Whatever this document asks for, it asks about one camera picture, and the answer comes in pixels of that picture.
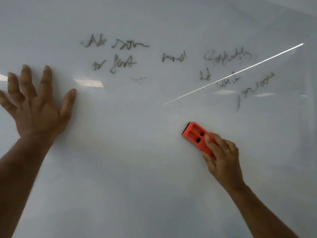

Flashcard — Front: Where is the person's left hand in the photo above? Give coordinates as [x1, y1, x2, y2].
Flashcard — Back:
[0, 64, 77, 144]

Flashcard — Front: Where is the person's right hand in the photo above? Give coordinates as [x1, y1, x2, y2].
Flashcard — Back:
[200, 132, 246, 189]

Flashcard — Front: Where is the orange whiteboard eraser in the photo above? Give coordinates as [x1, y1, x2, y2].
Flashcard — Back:
[181, 122, 216, 159]

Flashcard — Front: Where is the person's left forearm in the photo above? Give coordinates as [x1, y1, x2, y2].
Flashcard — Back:
[0, 137, 58, 238]

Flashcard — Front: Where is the person's right forearm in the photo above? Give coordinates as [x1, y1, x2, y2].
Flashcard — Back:
[221, 181, 300, 238]

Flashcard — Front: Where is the white whiteboard with handwriting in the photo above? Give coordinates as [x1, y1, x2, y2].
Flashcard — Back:
[0, 0, 317, 238]

